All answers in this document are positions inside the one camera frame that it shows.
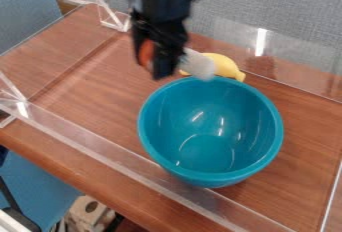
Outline clear acrylic front barrier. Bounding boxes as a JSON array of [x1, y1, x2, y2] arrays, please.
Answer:
[[0, 81, 294, 232]]

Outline beige block with hole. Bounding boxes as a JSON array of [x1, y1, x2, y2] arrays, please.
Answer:
[[65, 196, 116, 232]]

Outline yellow plush banana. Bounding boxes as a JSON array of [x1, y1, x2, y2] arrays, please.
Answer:
[[179, 53, 246, 82]]

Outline clear acrylic back barrier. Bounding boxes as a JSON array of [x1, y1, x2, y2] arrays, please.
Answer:
[[183, 23, 342, 103]]

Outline plush mushroom with orange cap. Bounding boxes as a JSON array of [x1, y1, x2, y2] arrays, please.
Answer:
[[138, 39, 215, 81]]

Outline clear acrylic barrier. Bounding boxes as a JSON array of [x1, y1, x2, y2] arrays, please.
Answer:
[[0, 81, 294, 232], [183, 23, 342, 103]]

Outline clear acrylic corner bracket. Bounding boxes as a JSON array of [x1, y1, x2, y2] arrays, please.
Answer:
[[65, 0, 135, 33]]

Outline blue plastic bowl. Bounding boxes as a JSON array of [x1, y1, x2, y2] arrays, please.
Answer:
[[138, 77, 284, 188]]

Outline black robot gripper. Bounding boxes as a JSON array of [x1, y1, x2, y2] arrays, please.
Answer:
[[131, 0, 194, 80]]

